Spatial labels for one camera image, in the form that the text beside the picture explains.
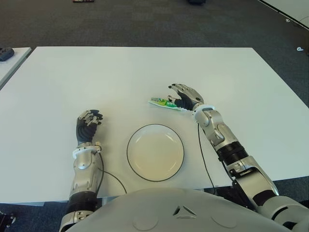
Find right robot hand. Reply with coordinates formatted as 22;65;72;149
167;83;205;112

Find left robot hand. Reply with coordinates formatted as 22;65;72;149
76;109;104;147

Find green white toothpaste tube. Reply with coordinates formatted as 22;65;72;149
148;96;191;112

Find white plate black rim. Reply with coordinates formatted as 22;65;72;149
126;124;185;182

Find white side table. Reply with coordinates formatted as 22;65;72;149
0;47;32;89

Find black handheld controller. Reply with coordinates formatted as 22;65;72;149
0;47;14;61

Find grey robot torso shell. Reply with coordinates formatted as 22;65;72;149
60;188;285;232

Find black device under table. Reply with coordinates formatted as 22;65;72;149
0;210;17;229

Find white background desk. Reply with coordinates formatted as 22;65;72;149
259;0;309;29

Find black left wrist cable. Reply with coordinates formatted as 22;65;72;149
96;150;127;194

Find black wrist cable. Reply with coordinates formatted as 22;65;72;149
96;150;127;194
197;122;217;195

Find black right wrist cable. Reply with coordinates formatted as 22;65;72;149
197;122;217;195

